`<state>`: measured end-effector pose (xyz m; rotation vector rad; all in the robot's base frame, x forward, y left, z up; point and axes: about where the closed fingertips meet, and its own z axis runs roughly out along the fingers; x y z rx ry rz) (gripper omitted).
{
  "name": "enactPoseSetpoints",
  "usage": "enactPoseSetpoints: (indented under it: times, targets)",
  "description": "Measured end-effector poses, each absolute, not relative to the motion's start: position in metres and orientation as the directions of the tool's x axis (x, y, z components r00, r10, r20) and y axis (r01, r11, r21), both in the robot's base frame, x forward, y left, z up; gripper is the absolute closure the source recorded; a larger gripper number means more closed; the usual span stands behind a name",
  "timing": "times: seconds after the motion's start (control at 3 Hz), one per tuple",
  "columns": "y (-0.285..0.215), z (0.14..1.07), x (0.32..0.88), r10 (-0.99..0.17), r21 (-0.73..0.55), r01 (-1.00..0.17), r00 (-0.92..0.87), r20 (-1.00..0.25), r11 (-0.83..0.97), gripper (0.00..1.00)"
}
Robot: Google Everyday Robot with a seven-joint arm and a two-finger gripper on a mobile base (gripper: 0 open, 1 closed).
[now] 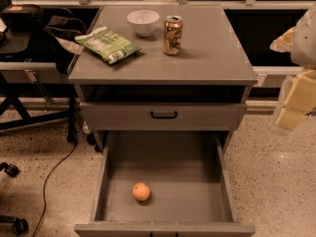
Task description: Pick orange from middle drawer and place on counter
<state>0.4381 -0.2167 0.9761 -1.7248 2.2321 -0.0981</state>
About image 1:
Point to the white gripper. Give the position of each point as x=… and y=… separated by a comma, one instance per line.
x=305, y=43

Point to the orange fruit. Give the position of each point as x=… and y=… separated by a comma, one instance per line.
x=141, y=192

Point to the grey drawer cabinet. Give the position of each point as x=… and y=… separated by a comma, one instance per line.
x=211, y=68

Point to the open grey middle drawer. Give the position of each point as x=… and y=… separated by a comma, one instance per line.
x=190, y=194

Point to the closed grey top drawer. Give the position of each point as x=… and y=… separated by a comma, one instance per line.
x=136, y=116

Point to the gold soda can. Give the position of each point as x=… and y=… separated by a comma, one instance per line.
x=173, y=27

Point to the white ceramic bowl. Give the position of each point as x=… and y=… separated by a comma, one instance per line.
x=143, y=22

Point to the green chip bag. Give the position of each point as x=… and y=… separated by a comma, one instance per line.
x=111, y=46

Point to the dark jacket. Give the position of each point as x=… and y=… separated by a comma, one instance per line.
x=62, y=32

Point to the black chair caster upper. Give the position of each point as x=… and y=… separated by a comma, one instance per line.
x=10, y=169

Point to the black chair caster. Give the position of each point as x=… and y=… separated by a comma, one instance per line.
x=19, y=226
x=10, y=169

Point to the black chair caster lower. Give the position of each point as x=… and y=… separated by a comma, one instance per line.
x=19, y=226

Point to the black drawer handle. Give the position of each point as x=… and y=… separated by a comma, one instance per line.
x=164, y=115

